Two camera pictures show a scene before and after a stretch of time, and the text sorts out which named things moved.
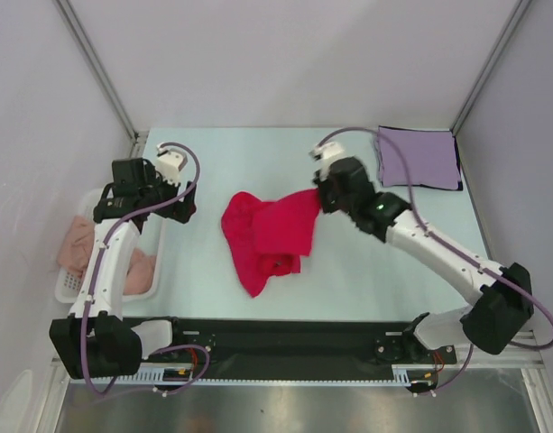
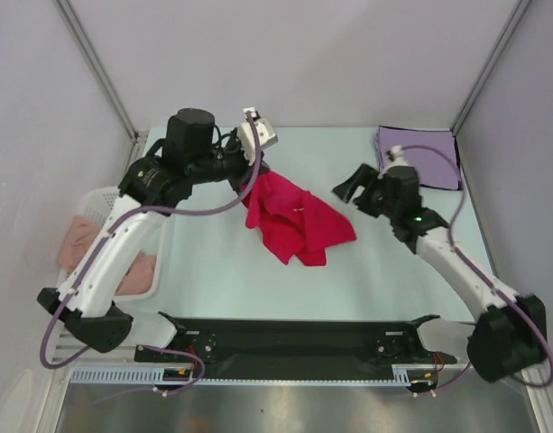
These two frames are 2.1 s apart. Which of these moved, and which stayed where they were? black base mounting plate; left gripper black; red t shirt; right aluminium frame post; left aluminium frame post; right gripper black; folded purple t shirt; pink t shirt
Moved: left gripper black; right gripper black; red t shirt
Stayed: left aluminium frame post; black base mounting plate; pink t shirt; right aluminium frame post; folded purple t shirt
